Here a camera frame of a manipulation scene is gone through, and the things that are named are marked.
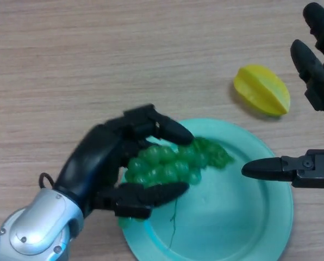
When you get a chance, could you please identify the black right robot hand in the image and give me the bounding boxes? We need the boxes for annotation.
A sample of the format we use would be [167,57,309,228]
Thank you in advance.
[241,2,324,189]

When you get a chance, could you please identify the green grapes bunch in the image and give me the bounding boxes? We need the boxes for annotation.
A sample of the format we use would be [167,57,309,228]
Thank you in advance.
[117,136,235,250]

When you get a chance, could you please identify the teal round plate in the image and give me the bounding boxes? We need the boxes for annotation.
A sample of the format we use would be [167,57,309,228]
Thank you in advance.
[119,117,294,261]

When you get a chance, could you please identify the yellow starfruit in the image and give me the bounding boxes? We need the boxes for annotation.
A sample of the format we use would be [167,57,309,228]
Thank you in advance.
[233,64,291,117]

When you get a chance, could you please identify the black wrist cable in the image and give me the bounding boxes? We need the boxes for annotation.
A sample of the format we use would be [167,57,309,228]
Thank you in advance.
[39,172,55,189]

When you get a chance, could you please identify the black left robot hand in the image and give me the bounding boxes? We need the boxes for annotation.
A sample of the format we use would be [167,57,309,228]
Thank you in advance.
[54,103,194,220]

